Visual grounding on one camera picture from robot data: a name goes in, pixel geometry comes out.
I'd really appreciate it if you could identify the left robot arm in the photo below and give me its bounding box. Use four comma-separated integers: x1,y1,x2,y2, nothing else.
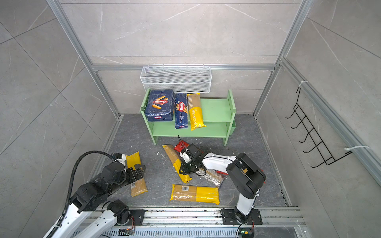
44,160,146,238

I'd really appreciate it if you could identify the clear white-label spaghetti bag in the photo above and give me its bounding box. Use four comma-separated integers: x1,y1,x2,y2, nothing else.
196,168,225,188

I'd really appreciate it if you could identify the red spaghetti bag upper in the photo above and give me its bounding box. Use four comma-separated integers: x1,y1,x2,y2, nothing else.
174,140,189,153

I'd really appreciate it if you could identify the white wire mesh basket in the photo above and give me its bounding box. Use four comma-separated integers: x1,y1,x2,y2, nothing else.
140,66,212,93

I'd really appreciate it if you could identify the yellow spaghetti bag far left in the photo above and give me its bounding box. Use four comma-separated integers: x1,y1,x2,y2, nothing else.
126,152,148,197

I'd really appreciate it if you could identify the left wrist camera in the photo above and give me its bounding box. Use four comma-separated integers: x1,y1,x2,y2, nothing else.
113,153,128,170

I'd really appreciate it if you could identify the yellow spaghetti bag centre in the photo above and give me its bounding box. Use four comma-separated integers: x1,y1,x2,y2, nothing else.
162,145,192,184

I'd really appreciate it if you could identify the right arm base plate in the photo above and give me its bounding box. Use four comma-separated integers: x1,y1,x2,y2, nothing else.
220,208,263,226

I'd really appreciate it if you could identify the yellow spaghetti bag with lettering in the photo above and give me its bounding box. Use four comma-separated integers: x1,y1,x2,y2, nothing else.
187,93,206,131

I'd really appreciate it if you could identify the blue Barilla rigatoni box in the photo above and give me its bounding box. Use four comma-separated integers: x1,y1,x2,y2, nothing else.
144,90,175,122

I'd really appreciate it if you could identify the black corrugated cable left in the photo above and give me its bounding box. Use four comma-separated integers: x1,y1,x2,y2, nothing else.
44,150,115,238

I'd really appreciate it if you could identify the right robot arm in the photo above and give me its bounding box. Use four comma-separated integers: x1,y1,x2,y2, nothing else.
180,144,266,223

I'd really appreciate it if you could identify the blue Barilla spaghetti box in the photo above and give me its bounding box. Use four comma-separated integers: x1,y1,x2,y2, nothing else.
175,93,188,129

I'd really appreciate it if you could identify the black wire hook rack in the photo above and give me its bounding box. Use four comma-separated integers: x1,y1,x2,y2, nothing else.
285,88,353,168

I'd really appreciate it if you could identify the large yellow spaghetti bag front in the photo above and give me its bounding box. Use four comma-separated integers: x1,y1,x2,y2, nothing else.
170,184,220,205

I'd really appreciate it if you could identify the green wooden two-tier shelf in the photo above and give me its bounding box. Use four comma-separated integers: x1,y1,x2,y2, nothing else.
140,89,237,146

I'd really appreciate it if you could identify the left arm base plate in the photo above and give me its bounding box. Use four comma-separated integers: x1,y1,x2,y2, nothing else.
116,209,145,226

